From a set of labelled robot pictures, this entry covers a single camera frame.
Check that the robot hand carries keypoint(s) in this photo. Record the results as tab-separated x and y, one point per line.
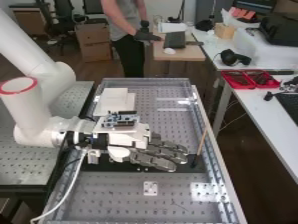
133	135

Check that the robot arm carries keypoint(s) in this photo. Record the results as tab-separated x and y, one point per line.
40	100

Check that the small grey circuit board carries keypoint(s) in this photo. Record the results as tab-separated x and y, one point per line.
150	188

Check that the black plate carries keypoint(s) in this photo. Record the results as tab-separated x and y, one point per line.
114	166

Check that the small white box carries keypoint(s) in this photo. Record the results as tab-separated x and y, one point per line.
114	100

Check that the thin stick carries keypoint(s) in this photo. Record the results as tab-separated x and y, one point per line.
199	146

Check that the clear box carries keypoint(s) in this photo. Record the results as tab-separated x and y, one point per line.
173	90
110	206

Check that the white computer mouse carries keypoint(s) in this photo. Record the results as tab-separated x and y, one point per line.
169	50

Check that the wooden desk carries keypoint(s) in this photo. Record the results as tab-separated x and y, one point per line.
181	54

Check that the red tray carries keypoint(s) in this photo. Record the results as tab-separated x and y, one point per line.
238	79
263	78

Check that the large cardboard box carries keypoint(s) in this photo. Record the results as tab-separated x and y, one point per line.
93	41

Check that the white desk with keyboard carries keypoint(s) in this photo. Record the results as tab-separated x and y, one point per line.
266	116

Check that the black headphones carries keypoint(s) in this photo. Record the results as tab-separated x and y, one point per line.
230	57

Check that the person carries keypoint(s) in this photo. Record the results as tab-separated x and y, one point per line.
124	23

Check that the black keyboard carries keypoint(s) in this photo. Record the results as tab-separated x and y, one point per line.
290	106

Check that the small cardboard box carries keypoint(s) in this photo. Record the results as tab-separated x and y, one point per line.
223	31

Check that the white desk with headphones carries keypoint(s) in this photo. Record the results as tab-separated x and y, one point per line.
266	57

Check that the black office chair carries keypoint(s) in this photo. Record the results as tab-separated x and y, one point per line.
61	13

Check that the black case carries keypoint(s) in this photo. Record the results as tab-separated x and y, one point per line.
281	30

